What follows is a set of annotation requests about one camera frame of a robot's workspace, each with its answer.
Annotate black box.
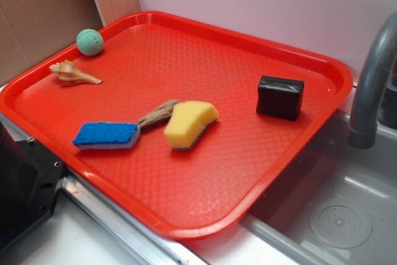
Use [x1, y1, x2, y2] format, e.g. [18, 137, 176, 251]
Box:
[256, 76, 305, 121]

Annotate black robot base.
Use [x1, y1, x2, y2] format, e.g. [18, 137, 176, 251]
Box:
[1, 125, 65, 254]

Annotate yellow sponge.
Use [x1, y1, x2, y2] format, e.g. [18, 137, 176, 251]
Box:
[164, 101, 220, 150]

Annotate blue sponge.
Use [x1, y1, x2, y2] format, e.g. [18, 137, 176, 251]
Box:
[72, 122, 141, 150]

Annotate tan seashell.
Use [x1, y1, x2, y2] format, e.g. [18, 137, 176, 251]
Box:
[49, 60, 102, 86]

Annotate grey plastic sink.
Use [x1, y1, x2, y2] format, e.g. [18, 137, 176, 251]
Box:
[241, 112, 396, 264]

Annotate grey faucet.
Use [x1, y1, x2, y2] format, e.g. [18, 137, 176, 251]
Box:
[348, 13, 396, 149]

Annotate brown cardboard panel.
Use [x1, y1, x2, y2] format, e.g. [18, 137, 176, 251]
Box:
[1, 0, 140, 85]

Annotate metal rail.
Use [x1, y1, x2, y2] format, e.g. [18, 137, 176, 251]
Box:
[0, 112, 190, 265]

